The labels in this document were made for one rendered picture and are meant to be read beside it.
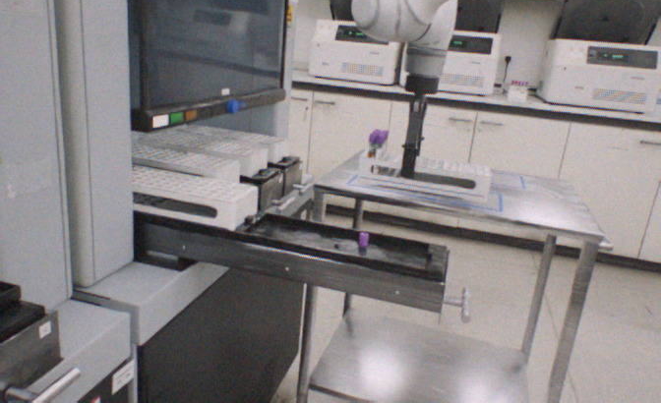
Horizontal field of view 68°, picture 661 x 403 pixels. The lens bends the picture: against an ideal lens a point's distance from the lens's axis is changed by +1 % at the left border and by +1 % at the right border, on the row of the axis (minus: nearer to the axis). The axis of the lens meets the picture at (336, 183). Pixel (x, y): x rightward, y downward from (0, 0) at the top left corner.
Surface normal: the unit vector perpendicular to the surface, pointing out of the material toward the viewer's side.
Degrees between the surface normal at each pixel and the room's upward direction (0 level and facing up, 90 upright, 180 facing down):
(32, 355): 90
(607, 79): 90
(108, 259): 90
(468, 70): 90
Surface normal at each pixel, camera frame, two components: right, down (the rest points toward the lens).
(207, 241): -0.26, 0.24
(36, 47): 0.96, 0.16
